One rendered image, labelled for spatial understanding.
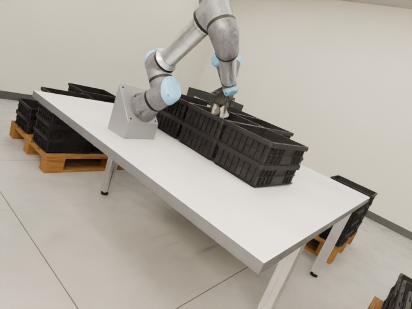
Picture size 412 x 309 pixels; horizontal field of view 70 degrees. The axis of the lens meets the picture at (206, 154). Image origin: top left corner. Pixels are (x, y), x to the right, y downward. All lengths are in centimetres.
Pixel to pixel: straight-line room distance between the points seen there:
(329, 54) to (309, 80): 47
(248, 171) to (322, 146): 359
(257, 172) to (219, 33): 62
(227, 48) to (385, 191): 391
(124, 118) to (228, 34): 63
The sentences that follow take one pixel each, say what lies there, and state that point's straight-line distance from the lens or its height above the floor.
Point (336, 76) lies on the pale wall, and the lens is 501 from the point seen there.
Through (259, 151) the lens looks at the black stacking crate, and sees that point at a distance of 136.
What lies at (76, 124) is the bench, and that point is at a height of 69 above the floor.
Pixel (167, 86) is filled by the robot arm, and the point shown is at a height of 100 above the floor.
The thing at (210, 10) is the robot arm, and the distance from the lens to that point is 119.
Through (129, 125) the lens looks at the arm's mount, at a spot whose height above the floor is 77.
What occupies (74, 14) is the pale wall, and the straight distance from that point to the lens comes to 460.
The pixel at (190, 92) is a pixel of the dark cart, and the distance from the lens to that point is 361.
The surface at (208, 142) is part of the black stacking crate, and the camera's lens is 155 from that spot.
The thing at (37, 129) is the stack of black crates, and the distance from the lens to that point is 272.
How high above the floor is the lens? 111
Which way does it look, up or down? 14 degrees down
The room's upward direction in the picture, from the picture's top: 20 degrees clockwise
